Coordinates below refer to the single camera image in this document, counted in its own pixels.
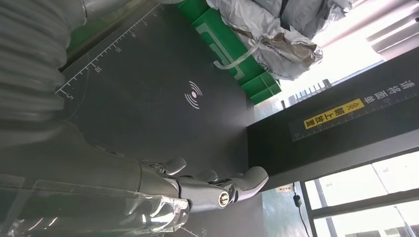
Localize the dark railing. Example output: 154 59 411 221
281 78 333 107

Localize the green plastic crate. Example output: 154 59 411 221
176 0 282 105

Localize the thin scanner cable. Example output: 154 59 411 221
292 183 311 237

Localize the dark window frame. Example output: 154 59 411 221
299 150 419 237

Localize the black inbound scanner machine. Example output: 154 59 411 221
55 3 419 237

